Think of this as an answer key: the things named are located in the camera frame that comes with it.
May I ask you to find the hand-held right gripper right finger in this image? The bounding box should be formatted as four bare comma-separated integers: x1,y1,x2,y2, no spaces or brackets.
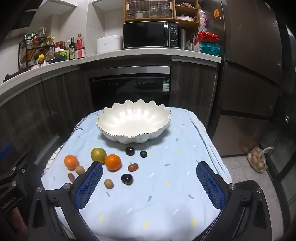
196,161,273,241

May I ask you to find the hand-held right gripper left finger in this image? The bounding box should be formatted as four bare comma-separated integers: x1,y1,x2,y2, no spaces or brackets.
26,161,103,241

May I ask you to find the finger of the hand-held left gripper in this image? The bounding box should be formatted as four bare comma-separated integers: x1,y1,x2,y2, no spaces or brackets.
0,142,14,159
0,161,32,193

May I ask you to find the orange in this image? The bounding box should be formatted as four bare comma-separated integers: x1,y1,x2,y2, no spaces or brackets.
64,155,79,170
105,154,122,172

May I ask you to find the green round citrus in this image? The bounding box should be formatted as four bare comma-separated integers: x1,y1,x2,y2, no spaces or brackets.
90,147,107,163

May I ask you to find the white scalloped ceramic bowl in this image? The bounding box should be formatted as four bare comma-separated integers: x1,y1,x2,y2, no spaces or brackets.
96,99,172,144

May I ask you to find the person's left hand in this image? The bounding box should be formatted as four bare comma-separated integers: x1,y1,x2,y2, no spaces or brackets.
9,207,28,241

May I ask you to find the white round table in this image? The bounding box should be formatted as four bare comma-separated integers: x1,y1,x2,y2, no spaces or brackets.
45,146,63,171

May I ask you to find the large dark plum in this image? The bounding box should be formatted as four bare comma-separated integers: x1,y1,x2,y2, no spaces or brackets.
121,173,134,186

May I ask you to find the light blue patterned tablecloth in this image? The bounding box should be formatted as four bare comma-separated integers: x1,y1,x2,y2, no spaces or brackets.
40,107,233,241

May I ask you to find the plastic bag of potatoes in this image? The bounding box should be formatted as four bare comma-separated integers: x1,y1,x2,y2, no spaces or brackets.
247,146,274,173

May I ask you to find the dark wood kitchen cabinet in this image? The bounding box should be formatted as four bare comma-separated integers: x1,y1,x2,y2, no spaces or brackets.
0,49,222,167

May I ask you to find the black built-in oven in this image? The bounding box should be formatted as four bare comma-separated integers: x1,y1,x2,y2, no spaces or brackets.
89,66,171,112

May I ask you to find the red lid jar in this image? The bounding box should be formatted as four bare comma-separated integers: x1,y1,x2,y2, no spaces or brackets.
55,41,64,58

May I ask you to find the dark sauce bottle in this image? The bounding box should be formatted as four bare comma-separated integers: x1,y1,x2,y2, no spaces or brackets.
69,37,77,60

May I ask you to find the dark refrigerator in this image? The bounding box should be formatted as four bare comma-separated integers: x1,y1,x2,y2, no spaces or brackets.
211,0,287,158

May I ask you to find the red liquid bottle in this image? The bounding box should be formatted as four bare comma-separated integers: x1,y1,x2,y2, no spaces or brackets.
76,34,86,58

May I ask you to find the teal snack bag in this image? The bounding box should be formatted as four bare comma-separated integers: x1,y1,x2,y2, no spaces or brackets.
198,42,221,56

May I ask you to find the white storage box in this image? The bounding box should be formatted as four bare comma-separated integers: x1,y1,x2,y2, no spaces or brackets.
97,35,123,54

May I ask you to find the red snack bag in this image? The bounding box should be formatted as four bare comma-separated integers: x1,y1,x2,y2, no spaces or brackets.
194,31,219,46

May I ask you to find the steel cylinder flask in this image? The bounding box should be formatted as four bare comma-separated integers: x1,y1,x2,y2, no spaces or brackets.
180,29,187,50

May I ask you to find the black microwave oven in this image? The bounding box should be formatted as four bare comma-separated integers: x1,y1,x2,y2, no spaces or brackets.
123,21,180,49

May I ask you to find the pink plastic bag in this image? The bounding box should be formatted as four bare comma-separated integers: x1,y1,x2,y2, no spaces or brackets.
198,9,208,32

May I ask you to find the wooden storage shelf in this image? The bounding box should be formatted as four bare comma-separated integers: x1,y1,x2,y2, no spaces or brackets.
123,0,200,29

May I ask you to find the black wire spice rack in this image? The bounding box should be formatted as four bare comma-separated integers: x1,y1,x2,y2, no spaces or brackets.
18,37,56,70

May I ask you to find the white wall cabinet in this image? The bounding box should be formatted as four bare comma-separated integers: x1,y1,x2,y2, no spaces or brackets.
24,0,124,13

